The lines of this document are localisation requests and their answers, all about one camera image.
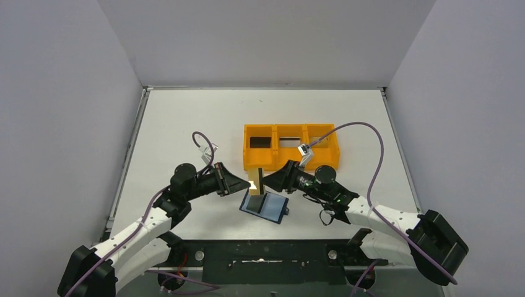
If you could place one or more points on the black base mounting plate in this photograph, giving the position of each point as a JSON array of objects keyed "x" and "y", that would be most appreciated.
[{"x": 269, "y": 262}]

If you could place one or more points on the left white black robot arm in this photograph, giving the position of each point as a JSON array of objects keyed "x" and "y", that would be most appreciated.
[{"x": 104, "y": 269}]

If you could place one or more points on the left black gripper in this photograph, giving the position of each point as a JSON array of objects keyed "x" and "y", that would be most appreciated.
[{"x": 221, "y": 179}]

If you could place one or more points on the orange three-compartment tray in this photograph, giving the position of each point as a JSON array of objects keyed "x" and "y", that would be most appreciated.
[{"x": 285, "y": 140}]

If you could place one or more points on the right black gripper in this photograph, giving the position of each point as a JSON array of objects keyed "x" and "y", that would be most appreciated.
[{"x": 286, "y": 178}]

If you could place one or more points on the blue leather card holder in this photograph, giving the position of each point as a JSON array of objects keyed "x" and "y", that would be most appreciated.
[{"x": 275, "y": 207}]

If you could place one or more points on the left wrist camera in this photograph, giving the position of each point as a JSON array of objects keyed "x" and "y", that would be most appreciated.
[{"x": 206, "y": 152}]

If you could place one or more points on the black VIP credit card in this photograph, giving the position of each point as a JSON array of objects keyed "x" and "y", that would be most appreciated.
[{"x": 260, "y": 142}]

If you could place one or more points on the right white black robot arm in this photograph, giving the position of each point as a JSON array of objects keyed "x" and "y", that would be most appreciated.
[{"x": 425, "y": 241}]

